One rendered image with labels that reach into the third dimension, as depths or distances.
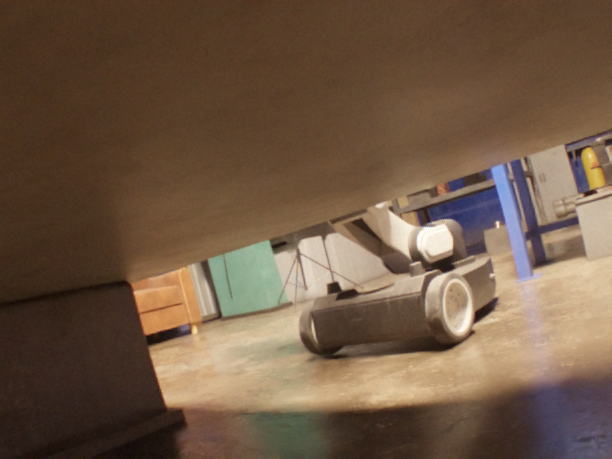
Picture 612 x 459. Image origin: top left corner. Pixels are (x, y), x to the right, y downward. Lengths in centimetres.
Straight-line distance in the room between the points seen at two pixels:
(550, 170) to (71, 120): 701
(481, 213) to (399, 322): 644
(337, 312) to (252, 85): 140
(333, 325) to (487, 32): 144
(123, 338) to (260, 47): 114
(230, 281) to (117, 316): 365
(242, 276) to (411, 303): 347
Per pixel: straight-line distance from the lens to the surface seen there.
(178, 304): 417
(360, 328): 153
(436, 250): 169
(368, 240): 164
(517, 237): 223
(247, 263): 468
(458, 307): 144
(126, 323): 129
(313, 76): 22
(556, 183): 711
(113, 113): 21
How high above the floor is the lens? 32
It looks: 4 degrees up
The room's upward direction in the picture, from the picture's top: 15 degrees counter-clockwise
